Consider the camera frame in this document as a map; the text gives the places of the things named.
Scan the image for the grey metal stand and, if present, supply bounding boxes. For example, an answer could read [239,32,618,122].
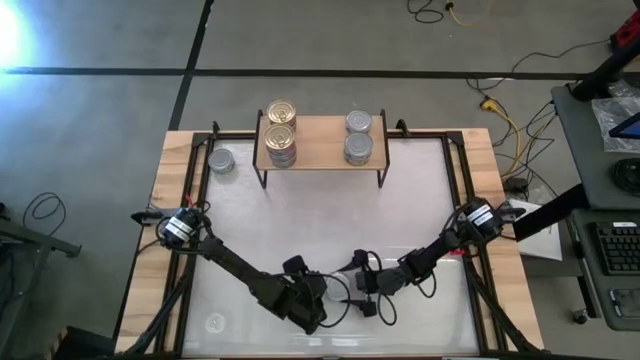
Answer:
[0,202,84,360]

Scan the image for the black box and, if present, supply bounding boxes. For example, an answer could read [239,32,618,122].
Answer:
[52,325,116,360]

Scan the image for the black metal table frame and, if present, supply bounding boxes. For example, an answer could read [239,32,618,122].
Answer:
[124,119,541,360]

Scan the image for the wooden shelf black metal frame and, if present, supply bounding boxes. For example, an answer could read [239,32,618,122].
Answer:
[253,108,392,190]

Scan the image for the black stand pole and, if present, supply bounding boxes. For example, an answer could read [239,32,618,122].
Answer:
[569,37,640,104]

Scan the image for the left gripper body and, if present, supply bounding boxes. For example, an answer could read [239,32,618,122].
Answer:
[257,255,331,336]

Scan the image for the grey desk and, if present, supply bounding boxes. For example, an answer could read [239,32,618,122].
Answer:
[551,82,640,211]

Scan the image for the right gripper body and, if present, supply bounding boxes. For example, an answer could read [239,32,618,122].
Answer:
[352,248,384,317]

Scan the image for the blue screen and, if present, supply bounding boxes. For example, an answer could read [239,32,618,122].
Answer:
[608,112,640,140]

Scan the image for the grey keyboard tray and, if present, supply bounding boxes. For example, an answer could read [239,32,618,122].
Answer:
[569,208,640,332]

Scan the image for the yellow floor cable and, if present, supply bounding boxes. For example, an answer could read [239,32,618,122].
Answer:
[479,97,531,179]
[447,2,496,29]

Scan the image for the white paper sheet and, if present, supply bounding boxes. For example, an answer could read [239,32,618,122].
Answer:
[517,199,565,262]

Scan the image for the clear plastic bag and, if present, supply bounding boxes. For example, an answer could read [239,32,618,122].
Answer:
[591,94,640,154]

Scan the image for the black coiled cable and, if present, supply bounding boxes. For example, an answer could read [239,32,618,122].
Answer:
[610,157,640,197]

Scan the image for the black keyboard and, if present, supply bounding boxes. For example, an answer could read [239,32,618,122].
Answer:
[588,221,640,277]

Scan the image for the black desk support bar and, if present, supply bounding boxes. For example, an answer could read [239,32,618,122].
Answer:
[512,182,589,244]

